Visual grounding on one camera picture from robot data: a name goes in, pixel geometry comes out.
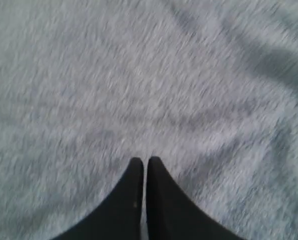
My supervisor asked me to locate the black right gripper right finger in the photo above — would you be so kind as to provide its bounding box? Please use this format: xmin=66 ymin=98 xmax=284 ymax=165
xmin=146 ymin=156 xmax=241 ymax=240

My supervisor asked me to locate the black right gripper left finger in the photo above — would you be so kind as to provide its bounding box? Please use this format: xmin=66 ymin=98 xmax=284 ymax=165
xmin=55 ymin=157 xmax=144 ymax=240

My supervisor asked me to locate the light blue terry towel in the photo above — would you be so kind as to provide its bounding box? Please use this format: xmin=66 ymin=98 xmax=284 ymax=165
xmin=0 ymin=0 xmax=298 ymax=240

